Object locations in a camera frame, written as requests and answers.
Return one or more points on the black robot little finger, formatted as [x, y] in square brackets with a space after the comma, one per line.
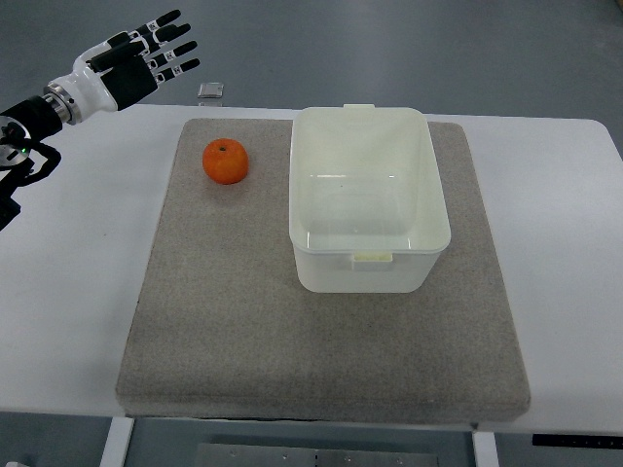
[175, 71]

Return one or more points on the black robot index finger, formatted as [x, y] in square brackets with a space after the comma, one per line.
[154, 24]

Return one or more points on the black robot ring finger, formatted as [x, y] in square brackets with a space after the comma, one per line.
[169, 56]

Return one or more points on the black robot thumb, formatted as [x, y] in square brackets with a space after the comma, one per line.
[115, 56]

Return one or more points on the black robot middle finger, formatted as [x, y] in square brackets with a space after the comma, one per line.
[154, 37]

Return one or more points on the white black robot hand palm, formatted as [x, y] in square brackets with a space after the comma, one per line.
[85, 91]

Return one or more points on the orange fruit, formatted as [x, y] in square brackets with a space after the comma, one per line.
[225, 161]

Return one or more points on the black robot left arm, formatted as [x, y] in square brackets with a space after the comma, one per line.
[25, 158]

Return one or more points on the white plastic box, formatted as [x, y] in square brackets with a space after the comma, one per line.
[367, 212]

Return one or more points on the small metal floor plate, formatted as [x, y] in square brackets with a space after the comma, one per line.
[211, 90]

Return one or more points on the grey felt mat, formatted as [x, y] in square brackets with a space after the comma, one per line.
[223, 327]

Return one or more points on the white table leg left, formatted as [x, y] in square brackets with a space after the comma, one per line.
[117, 442]

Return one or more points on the white table leg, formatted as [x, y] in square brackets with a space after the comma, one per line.
[117, 442]
[485, 450]

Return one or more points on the white table leg right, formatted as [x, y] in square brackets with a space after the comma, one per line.
[485, 450]

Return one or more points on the black table control panel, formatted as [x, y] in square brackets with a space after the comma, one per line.
[577, 441]

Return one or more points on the grey metal base plate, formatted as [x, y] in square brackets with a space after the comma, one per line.
[247, 455]

